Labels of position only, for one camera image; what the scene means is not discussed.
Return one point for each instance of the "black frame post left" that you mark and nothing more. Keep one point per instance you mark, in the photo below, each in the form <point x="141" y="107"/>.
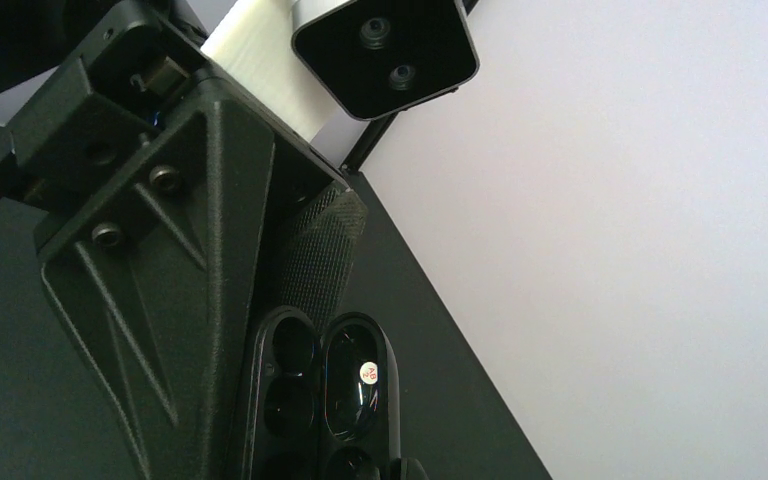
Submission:
<point x="368" y="140"/>

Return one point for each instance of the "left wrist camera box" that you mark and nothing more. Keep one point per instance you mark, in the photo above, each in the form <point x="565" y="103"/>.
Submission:
<point x="304" y="60"/>

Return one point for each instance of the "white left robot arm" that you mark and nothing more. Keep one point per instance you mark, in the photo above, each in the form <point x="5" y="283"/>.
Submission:
<point x="13" y="40"/>

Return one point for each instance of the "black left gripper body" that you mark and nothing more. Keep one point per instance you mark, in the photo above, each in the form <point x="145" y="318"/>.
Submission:
<point x="139" y="128"/>

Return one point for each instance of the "black earbud charging case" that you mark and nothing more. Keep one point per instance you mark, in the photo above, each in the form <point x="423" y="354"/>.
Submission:
<point x="318" y="405"/>

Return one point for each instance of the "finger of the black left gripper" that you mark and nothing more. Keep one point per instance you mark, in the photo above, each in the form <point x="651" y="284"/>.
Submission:
<point x="315" y="254"/>
<point x="153" y="282"/>

